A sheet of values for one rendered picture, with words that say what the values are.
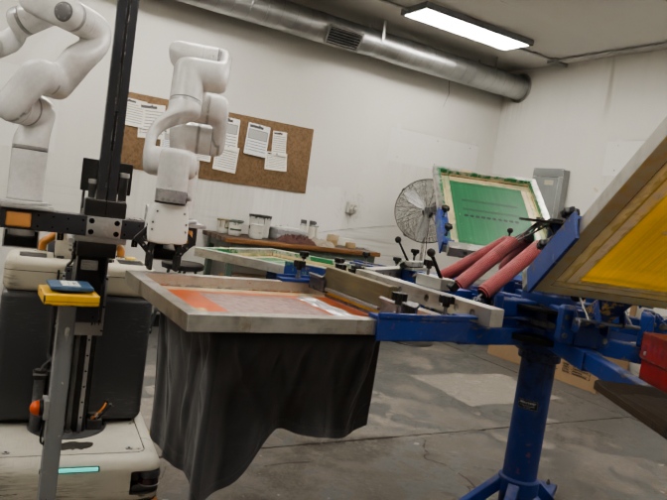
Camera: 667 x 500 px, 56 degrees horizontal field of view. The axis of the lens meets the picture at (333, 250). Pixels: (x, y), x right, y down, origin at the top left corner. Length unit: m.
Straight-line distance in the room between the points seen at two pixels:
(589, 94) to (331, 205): 2.73
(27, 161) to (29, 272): 0.67
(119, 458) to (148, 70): 3.74
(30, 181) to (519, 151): 5.89
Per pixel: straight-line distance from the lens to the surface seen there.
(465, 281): 2.20
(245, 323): 1.42
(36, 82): 1.91
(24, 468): 2.42
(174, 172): 1.58
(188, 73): 1.75
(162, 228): 1.60
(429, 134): 6.87
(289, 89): 6.00
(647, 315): 2.34
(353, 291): 1.89
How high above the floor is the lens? 1.26
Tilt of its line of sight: 4 degrees down
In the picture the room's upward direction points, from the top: 8 degrees clockwise
